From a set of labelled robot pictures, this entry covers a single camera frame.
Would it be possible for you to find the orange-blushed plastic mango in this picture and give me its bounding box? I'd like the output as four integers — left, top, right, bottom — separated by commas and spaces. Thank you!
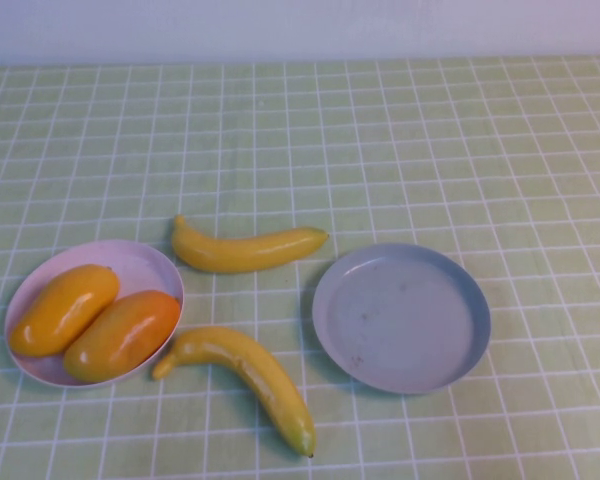
62, 289, 182, 385

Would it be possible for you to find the blue round plate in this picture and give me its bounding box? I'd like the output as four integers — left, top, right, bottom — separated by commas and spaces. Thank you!
311, 242, 492, 396

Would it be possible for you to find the small yellow plastic banana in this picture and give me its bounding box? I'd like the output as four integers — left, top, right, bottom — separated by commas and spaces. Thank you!
171, 214, 330, 274

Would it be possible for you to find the green checked tablecloth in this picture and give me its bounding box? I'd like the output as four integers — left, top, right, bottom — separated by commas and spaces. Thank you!
0, 54, 600, 480

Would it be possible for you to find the pink round plate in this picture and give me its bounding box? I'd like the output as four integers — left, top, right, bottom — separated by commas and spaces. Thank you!
3, 238, 186, 389

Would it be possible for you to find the large yellow plastic banana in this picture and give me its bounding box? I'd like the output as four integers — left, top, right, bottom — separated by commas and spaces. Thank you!
152, 326, 317, 458

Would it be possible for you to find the yellow plastic mango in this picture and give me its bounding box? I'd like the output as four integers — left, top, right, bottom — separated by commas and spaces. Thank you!
8, 263, 122, 359

